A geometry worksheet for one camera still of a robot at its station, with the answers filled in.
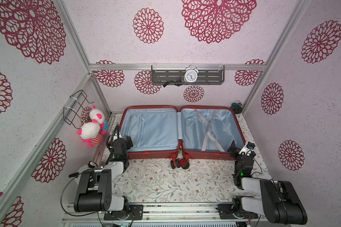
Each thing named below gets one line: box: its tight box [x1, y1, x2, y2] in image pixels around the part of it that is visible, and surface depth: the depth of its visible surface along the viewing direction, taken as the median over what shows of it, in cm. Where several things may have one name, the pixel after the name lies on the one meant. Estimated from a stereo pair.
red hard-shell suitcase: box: [118, 105, 246, 170], surface depth 102 cm
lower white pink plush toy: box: [77, 122, 106, 148], surface depth 87 cm
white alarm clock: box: [183, 64, 199, 83], surface depth 92 cm
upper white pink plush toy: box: [89, 105, 109, 133], surface depth 95 cm
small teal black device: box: [230, 100, 243, 114], surface depth 120 cm
